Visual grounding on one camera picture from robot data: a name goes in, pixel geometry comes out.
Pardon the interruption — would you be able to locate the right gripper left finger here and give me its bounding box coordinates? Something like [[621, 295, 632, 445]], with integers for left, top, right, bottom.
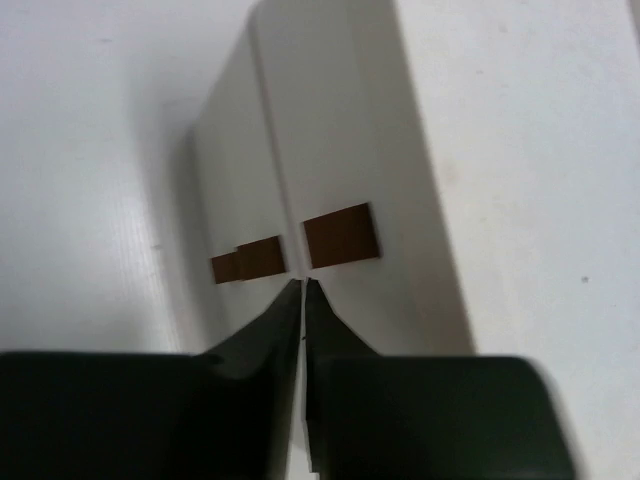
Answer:
[[1, 280, 303, 479]]

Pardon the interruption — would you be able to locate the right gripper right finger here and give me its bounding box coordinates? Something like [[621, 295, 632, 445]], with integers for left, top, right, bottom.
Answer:
[[305, 279, 578, 479]]

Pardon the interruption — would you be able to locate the white drawer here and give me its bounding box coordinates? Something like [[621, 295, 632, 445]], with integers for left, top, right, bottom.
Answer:
[[194, 23, 300, 332], [253, 1, 477, 355]]

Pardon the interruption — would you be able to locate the white three-drawer storage box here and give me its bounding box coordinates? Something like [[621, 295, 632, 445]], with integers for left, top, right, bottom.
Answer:
[[193, 1, 475, 355]]

